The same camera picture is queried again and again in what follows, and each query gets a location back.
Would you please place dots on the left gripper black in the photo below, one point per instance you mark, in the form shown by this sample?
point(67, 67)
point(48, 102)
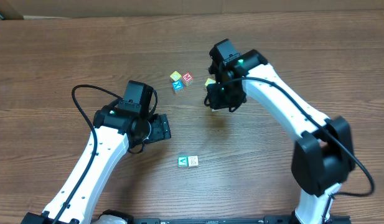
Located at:
point(162, 128)

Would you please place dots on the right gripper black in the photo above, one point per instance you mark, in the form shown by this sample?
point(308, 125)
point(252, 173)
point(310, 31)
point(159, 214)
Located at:
point(219, 97)

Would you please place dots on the green letter V block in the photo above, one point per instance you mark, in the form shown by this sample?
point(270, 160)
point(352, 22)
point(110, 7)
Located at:
point(182, 161)

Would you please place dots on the white letter E block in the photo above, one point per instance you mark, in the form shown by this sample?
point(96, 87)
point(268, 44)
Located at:
point(193, 161)

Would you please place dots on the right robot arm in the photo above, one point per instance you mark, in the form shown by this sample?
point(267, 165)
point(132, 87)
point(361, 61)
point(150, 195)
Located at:
point(321, 161)

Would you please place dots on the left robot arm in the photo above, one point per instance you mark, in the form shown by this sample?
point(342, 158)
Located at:
point(115, 133)

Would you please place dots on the yellow block middle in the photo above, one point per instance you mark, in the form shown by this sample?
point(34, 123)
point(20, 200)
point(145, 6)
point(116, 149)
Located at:
point(208, 82)

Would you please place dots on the red letter M block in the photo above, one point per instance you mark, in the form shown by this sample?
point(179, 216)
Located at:
point(187, 79)

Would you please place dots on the blue letter X block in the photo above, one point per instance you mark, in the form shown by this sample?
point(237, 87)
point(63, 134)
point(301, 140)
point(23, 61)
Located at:
point(177, 86)

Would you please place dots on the yellow block left cluster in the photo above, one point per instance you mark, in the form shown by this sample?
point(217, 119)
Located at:
point(175, 76)

